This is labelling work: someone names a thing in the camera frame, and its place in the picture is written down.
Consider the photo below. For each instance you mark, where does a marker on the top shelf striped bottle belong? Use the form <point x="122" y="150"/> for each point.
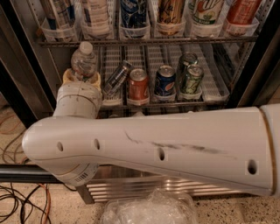
<point x="59" y="20"/>

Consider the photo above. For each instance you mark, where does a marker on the top shelf red bottle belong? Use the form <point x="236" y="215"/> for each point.
<point x="242" y="12"/>

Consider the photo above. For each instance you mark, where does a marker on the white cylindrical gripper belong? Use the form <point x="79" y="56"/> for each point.
<point x="79" y="88"/>

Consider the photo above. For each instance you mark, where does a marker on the clear plastic water bottle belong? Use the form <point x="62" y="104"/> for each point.
<point x="83" y="62"/>

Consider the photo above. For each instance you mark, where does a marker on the green can front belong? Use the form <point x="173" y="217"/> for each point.
<point x="192" y="78"/>

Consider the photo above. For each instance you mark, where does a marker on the green can rear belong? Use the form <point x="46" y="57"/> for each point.
<point x="185" y="60"/>

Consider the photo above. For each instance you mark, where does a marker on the blue pepsi can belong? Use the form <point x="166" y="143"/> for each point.
<point x="164" y="81"/>

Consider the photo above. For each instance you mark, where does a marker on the bottom shelf water bottle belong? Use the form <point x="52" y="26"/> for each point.
<point x="139" y="113"/>

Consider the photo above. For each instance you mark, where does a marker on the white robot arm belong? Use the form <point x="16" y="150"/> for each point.
<point x="234" y="148"/>

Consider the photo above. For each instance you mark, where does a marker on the top shelf 7up bottle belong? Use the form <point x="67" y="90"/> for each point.
<point x="206" y="12"/>

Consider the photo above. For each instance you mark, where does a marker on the red soda can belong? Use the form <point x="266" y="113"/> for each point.
<point x="138" y="84"/>

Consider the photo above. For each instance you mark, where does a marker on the glass fridge door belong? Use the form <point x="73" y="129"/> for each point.
<point x="264" y="86"/>
<point x="21" y="173"/>

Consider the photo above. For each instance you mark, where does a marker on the top shelf white bottle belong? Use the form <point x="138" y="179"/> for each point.
<point x="95" y="23"/>

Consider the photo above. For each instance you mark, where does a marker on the right glass fridge door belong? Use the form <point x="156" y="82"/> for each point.
<point x="264" y="86"/>

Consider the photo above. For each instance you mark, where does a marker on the empty clear shelf tray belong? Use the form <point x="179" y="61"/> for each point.
<point x="212" y="85"/>

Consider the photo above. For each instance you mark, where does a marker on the top shelf gold can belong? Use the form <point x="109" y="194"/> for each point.
<point x="169" y="16"/>

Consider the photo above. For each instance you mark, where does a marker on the green can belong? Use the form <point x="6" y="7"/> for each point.
<point x="185" y="60"/>
<point x="192" y="78"/>

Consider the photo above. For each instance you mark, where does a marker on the left glass fridge door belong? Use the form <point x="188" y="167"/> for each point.
<point x="21" y="173"/>

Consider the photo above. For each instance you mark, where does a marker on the silver slim can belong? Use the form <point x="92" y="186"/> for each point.
<point x="119" y="76"/>

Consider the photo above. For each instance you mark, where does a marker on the stainless steel fridge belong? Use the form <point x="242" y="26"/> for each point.
<point x="31" y="73"/>

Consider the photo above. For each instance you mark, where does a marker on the clear plastic bag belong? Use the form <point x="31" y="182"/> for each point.
<point x="159" y="207"/>

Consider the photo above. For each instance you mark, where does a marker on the top shelf blue can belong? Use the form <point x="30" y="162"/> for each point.
<point x="133" y="13"/>

